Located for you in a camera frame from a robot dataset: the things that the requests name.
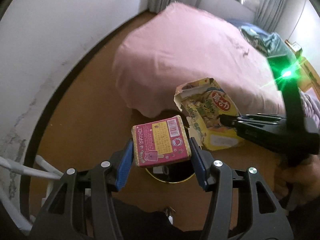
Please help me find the yellow torn snack box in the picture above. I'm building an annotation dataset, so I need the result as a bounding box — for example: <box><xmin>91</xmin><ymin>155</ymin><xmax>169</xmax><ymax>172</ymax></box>
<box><xmin>174</xmin><ymin>77</ymin><xmax>244</xmax><ymax>151</ymax></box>

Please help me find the pink ice cream box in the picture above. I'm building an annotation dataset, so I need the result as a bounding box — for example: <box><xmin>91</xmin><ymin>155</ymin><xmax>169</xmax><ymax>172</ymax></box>
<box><xmin>131</xmin><ymin>115</ymin><xmax>191</xmax><ymax>168</ymax></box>

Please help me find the black round trash bin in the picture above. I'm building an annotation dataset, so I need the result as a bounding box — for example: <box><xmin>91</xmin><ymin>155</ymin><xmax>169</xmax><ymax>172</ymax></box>
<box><xmin>145</xmin><ymin>165</ymin><xmax>195</xmax><ymax>184</ymax></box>

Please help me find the person's right hand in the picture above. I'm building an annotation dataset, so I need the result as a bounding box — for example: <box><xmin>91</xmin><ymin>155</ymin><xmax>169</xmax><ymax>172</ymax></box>
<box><xmin>273</xmin><ymin>155</ymin><xmax>319</xmax><ymax>205</ymax></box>

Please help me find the blue green bedding pile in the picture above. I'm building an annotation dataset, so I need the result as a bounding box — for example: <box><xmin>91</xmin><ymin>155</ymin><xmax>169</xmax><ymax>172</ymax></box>
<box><xmin>227</xmin><ymin>19</ymin><xmax>296</xmax><ymax>62</ymax></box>

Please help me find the chrome chair base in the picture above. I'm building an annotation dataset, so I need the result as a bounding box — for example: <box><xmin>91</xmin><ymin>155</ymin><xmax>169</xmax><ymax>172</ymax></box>
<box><xmin>164</xmin><ymin>206</ymin><xmax>176</xmax><ymax>225</ymax></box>

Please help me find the pink bed blanket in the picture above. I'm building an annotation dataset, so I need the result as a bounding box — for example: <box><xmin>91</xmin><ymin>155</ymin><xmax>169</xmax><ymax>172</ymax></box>
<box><xmin>112</xmin><ymin>3</ymin><xmax>285</xmax><ymax>118</ymax></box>

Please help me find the black camera mount green light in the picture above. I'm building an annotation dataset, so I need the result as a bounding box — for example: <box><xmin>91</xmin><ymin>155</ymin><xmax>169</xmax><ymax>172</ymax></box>
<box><xmin>267</xmin><ymin>54</ymin><xmax>305</xmax><ymax>131</ymax></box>

